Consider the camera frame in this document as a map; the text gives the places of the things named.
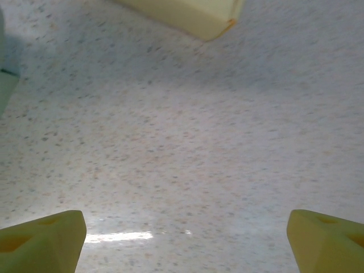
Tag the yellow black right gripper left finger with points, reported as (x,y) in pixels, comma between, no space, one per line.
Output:
(42,247)

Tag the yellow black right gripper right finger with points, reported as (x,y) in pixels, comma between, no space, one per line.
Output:
(327,247)

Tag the yellow paper box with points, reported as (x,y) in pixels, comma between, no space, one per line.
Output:
(193,14)

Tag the green paper box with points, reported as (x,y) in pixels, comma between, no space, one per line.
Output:
(7,88)

